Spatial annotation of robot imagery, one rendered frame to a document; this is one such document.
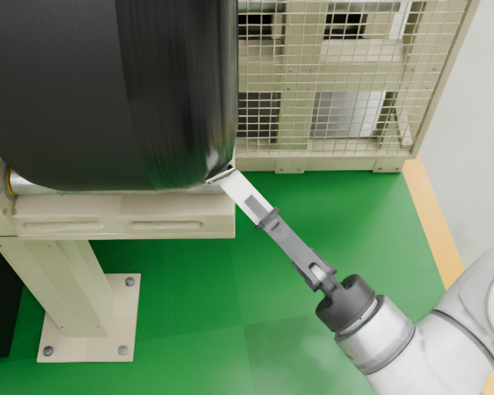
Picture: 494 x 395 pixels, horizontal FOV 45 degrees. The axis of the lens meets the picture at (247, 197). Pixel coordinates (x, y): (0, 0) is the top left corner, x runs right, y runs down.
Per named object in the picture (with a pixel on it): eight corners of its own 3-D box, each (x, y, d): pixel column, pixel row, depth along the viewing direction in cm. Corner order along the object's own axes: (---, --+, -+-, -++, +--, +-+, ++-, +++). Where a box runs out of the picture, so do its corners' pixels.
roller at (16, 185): (0, 190, 89) (4, 161, 91) (12, 198, 93) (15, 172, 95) (234, 187, 89) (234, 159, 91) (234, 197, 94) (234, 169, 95)
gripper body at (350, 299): (339, 342, 71) (287, 284, 71) (329, 328, 80) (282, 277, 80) (385, 298, 71) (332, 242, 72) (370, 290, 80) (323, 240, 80)
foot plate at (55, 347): (37, 363, 167) (34, 360, 166) (52, 275, 182) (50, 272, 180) (132, 361, 168) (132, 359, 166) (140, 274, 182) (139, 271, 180)
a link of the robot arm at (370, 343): (354, 364, 80) (324, 331, 80) (403, 317, 80) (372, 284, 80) (368, 382, 71) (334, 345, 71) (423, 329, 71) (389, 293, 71)
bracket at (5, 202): (-5, 230, 93) (-30, 196, 85) (39, 47, 114) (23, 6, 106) (16, 229, 93) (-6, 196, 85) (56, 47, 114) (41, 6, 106)
